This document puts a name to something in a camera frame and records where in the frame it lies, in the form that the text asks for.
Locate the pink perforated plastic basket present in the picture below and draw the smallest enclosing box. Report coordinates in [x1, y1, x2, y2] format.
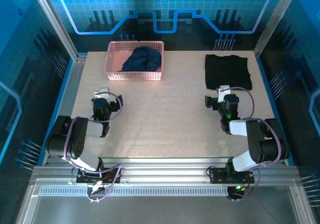
[104, 40, 165, 81]

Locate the navy blue t-shirt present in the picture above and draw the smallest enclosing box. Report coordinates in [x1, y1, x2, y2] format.
[121, 46, 163, 72]

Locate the folded black t-shirt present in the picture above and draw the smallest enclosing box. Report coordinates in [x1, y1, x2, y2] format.
[204, 54, 253, 91]

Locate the blue table edge strip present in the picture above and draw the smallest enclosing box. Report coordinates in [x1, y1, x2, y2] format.
[256, 56, 295, 166]
[37, 58, 78, 166]

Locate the black electronics module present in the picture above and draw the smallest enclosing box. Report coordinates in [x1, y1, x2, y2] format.
[226, 183, 249, 202]

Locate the grey metal front platform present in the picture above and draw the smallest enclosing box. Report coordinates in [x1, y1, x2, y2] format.
[14, 178, 318, 224]

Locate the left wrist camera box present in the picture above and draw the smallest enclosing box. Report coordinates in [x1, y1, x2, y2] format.
[93, 87, 111, 100]

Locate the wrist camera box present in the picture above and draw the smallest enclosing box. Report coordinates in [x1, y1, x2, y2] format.
[93, 87, 111, 100]
[217, 85, 231, 103]

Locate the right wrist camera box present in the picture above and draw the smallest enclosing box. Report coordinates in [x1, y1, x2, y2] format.
[217, 85, 231, 103]

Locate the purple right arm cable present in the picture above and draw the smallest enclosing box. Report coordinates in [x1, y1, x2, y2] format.
[226, 86, 281, 200]

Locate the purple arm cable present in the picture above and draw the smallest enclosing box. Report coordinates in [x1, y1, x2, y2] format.
[226, 86, 281, 200]
[63, 90, 124, 203]

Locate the aluminium side rail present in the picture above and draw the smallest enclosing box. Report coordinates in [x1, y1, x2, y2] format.
[42, 53, 88, 166]

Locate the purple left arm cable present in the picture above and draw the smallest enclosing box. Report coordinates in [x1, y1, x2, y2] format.
[63, 90, 124, 203]

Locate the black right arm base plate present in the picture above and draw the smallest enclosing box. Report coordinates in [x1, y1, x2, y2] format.
[208, 167, 255, 184]

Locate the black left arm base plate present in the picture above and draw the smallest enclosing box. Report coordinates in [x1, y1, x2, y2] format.
[75, 167, 123, 184]

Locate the small white wire connector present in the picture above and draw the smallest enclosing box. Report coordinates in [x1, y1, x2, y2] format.
[89, 180, 107, 193]

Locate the aluminium front rail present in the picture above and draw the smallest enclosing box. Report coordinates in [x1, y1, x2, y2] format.
[29, 156, 301, 186]

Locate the aluminium frame post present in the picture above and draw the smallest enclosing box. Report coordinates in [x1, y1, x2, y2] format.
[252, 0, 303, 59]
[27, 0, 80, 61]

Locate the slotted grey cable duct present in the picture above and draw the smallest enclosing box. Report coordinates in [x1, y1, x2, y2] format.
[38, 186, 230, 197]

